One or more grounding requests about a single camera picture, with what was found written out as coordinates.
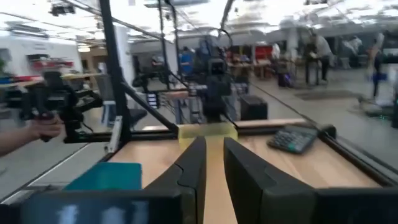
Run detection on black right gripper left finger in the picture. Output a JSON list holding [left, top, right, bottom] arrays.
[[0, 136, 208, 224]]

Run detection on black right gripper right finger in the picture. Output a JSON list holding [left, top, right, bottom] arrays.
[[223, 137, 398, 224]]

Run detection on person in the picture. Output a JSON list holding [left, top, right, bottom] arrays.
[[0, 126, 37, 157], [305, 30, 334, 85], [368, 45, 388, 98], [179, 46, 195, 76]]

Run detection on black box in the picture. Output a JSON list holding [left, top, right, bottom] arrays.
[[239, 94, 269, 121]]

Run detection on yellow translucent plastic bin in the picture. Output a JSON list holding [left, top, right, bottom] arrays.
[[177, 121, 239, 149]]

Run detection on black calculator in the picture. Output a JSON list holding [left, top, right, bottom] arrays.
[[266, 125, 319, 155]]

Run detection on teal plastic bin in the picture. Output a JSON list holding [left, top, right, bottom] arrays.
[[63, 161, 142, 192]]

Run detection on blue stool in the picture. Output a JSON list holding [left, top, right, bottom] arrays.
[[100, 100, 118, 126]]

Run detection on person's hand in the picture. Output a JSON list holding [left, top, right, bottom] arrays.
[[29, 114, 65, 141]]

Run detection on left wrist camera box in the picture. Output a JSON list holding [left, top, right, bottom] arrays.
[[207, 57, 228, 76]]

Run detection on white frame bracket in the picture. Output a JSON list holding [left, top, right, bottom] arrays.
[[105, 115, 123, 154]]

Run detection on black overhead camera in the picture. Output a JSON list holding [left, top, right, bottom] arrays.
[[49, 2, 76, 17]]

